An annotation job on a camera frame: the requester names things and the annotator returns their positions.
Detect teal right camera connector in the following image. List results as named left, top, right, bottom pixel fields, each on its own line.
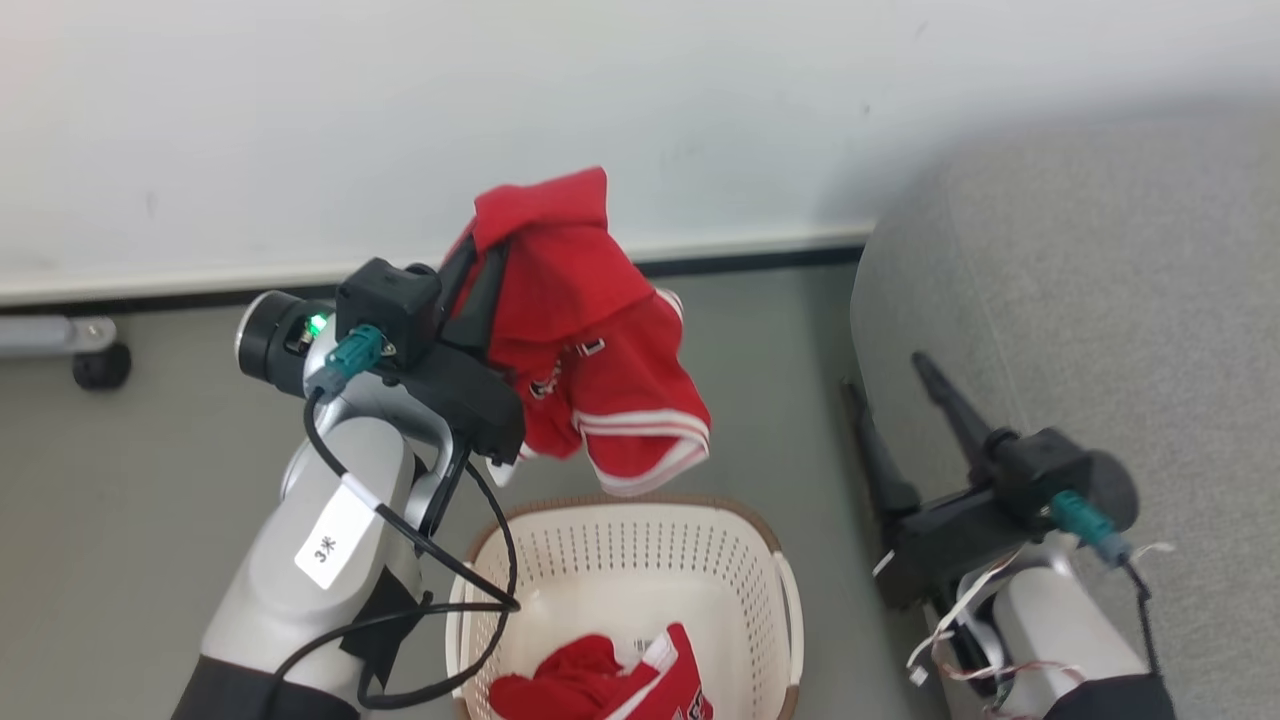
left=1048, top=490, right=1133, bottom=567

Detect thin white red wires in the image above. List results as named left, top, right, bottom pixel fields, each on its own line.
left=905, top=543, right=1176, bottom=713

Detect white paper label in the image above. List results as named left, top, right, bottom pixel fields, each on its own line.
left=293, top=490, right=377, bottom=591

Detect grey metal frame leg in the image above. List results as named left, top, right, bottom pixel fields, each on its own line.
left=0, top=315, right=119, bottom=359

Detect teal left camera connector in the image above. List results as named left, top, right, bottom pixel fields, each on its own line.
left=305, top=323, right=389, bottom=401

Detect teal camera connector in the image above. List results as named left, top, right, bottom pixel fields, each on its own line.
left=1048, top=490, right=1133, bottom=567
left=305, top=323, right=389, bottom=401

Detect black caster wheel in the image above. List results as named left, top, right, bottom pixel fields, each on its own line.
left=72, top=343, right=132, bottom=391

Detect grey fabric sofa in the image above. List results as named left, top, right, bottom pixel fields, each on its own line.
left=850, top=95, right=1280, bottom=720

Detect red shorts with white stripes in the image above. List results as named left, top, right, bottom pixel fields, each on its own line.
left=440, top=166, right=713, bottom=498

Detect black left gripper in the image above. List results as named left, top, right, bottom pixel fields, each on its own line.
left=394, top=235, right=527, bottom=467

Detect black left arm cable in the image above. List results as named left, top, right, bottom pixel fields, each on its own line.
left=262, top=388, right=522, bottom=713

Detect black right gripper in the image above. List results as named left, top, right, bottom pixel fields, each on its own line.
left=845, top=352, right=1041, bottom=612

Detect cream plastic laundry basket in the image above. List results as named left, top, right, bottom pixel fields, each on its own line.
left=445, top=495, right=805, bottom=720

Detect red jersey with white trim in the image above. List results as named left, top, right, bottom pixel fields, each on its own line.
left=488, top=623, right=715, bottom=720

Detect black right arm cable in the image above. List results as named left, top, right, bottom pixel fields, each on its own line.
left=1120, top=556, right=1167, bottom=683

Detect white and black baseboard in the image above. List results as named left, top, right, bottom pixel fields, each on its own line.
left=0, top=224, right=873, bottom=313

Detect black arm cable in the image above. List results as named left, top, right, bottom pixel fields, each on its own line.
left=262, top=388, right=522, bottom=713
left=1120, top=556, right=1167, bottom=683

